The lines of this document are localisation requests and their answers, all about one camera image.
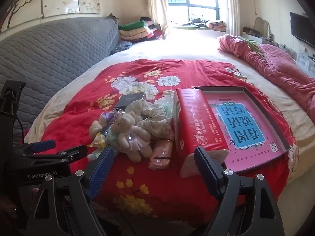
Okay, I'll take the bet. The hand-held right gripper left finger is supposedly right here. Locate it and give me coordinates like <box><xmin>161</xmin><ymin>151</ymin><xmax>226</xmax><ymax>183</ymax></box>
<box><xmin>26</xmin><ymin>146</ymin><xmax>116</xmax><ymax>236</ymax></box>

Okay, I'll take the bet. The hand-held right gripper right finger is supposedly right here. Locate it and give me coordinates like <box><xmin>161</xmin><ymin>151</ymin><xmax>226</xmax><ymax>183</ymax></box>
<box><xmin>194</xmin><ymin>146</ymin><xmax>286</xmax><ymax>236</ymax></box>

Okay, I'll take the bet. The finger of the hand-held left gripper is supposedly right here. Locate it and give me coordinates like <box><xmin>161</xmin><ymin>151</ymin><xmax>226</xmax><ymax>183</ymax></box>
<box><xmin>34</xmin><ymin>145</ymin><xmax>88</xmax><ymax>163</ymax></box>
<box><xmin>13</xmin><ymin>140</ymin><xmax>57</xmax><ymax>156</ymax></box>

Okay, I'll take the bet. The yellow snack packet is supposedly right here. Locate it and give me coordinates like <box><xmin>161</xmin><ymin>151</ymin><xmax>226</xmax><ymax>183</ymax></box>
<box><xmin>87</xmin><ymin>133</ymin><xmax>107</xmax><ymax>148</ymax></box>

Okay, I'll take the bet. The small cream plush toy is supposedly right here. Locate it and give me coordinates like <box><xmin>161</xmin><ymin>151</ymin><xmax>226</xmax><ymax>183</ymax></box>
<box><xmin>89</xmin><ymin>120</ymin><xmax>103</xmax><ymax>138</ymax></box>

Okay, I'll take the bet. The cream teddy bear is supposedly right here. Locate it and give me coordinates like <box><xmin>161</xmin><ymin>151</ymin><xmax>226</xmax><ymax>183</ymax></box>
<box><xmin>111</xmin><ymin>112</ymin><xmax>153</xmax><ymax>163</ymax></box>

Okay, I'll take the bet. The pink roll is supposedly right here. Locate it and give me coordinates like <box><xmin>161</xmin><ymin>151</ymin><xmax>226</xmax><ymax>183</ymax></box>
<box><xmin>149</xmin><ymin>139</ymin><xmax>174</xmax><ymax>170</ymax></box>

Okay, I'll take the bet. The white floral cloth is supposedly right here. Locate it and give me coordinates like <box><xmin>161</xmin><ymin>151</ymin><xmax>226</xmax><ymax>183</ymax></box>
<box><xmin>125</xmin><ymin>100</ymin><xmax>173</xmax><ymax>140</ymax></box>

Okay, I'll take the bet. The pale green tissue packet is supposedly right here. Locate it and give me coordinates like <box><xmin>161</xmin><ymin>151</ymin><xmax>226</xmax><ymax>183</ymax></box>
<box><xmin>157</xmin><ymin>91</ymin><xmax>175</xmax><ymax>118</ymax></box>

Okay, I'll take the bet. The pink box lid tray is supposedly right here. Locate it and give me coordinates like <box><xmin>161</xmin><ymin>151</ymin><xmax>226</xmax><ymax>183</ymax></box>
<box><xmin>194</xmin><ymin>86</ymin><xmax>291</xmax><ymax>174</ymax></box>

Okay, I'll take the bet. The red floral blanket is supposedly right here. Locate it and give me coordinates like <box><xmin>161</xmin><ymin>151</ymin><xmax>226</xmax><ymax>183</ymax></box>
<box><xmin>32</xmin><ymin>59</ymin><xmax>299</xmax><ymax>227</ymax></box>

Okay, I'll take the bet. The red tissue pack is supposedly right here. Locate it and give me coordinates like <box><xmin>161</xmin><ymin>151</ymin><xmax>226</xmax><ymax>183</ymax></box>
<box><xmin>172</xmin><ymin>88</ymin><xmax>229</xmax><ymax>179</ymax></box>

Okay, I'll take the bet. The small black box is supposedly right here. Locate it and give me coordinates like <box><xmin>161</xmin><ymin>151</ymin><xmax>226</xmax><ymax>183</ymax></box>
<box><xmin>116</xmin><ymin>92</ymin><xmax>147</xmax><ymax>110</ymax></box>

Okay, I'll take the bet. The grey quilted headboard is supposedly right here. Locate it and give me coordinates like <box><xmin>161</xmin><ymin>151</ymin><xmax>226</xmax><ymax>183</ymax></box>
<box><xmin>0</xmin><ymin>17</ymin><xmax>121</xmax><ymax>143</ymax></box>

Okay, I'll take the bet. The dark patterned pillow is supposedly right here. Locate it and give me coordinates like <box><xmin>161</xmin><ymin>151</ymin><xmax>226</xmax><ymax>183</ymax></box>
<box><xmin>111</xmin><ymin>41</ymin><xmax>133</xmax><ymax>54</ymax></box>

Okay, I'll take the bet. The cream bed sheet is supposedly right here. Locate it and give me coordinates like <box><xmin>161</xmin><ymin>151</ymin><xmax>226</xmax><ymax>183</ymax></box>
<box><xmin>25</xmin><ymin>26</ymin><xmax>315</xmax><ymax>185</ymax></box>

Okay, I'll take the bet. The pink quilt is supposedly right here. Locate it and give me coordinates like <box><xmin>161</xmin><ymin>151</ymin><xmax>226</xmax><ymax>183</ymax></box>
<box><xmin>217</xmin><ymin>34</ymin><xmax>315</xmax><ymax>109</ymax></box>

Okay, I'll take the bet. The green cloth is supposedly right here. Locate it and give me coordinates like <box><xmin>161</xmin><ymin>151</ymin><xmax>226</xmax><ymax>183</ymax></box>
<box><xmin>237</xmin><ymin>36</ymin><xmax>265</xmax><ymax>54</ymax></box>

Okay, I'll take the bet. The stack of folded clothes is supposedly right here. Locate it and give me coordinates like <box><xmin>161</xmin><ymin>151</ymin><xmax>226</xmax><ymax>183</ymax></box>
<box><xmin>118</xmin><ymin>17</ymin><xmax>164</xmax><ymax>42</ymax></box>

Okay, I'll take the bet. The cluttered dressing table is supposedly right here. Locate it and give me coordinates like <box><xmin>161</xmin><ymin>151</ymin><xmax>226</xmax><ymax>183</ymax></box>
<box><xmin>242</xmin><ymin>27</ymin><xmax>296</xmax><ymax>54</ymax></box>

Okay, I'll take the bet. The brown patterned blanket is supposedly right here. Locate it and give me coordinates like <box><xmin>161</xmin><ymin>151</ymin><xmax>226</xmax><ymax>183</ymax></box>
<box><xmin>205</xmin><ymin>20</ymin><xmax>227</xmax><ymax>31</ymax></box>

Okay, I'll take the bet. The white drawer cabinet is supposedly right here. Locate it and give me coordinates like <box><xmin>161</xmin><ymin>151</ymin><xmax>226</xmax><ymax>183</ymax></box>
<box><xmin>295</xmin><ymin>47</ymin><xmax>315</xmax><ymax>72</ymax></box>

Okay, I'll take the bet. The vanity mirror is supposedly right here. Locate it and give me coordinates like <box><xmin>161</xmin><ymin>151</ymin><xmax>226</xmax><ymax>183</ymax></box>
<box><xmin>253</xmin><ymin>17</ymin><xmax>272</xmax><ymax>40</ymax></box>

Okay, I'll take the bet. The cream curtain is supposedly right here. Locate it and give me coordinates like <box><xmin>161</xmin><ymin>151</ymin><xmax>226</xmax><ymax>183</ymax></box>
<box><xmin>146</xmin><ymin>0</ymin><xmax>173</xmax><ymax>37</ymax></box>
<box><xmin>217</xmin><ymin>0</ymin><xmax>240</xmax><ymax>37</ymax></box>

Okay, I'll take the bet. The black television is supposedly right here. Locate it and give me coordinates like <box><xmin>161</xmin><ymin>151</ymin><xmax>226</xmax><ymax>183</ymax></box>
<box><xmin>290</xmin><ymin>12</ymin><xmax>315</xmax><ymax>48</ymax></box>

